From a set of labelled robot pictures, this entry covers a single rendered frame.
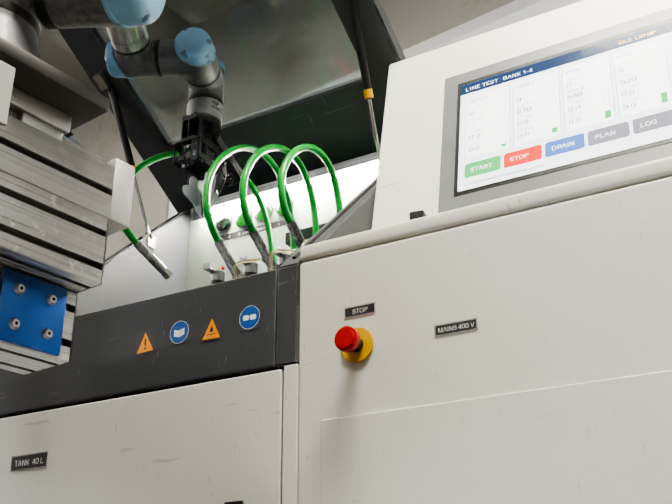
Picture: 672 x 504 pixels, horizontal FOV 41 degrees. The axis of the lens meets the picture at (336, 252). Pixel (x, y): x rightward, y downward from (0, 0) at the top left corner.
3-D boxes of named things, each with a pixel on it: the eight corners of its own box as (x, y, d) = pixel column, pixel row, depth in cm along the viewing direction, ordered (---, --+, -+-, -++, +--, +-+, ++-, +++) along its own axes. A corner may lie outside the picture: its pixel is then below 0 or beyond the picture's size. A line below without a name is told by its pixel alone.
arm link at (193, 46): (154, 57, 176) (166, 89, 186) (211, 55, 175) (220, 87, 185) (157, 25, 179) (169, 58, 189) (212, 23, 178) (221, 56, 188)
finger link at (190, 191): (175, 211, 177) (178, 170, 181) (194, 222, 182) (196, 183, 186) (188, 208, 176) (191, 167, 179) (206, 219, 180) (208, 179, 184)
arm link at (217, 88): (185, 51, 189) (193, 74, 197) (182, 94, 185) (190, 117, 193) (222, 49, 189) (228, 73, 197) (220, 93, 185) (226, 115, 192)
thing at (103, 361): (-17, 418, 160) (-4, 333, 167) (2, 423, 163) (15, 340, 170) (274, 366, 133) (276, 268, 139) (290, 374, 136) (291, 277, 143)
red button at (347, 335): (327, 358, 124) (327, 323, 126) (341, 365, 127) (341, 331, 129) (361, 352, 121) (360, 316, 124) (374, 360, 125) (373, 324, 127)
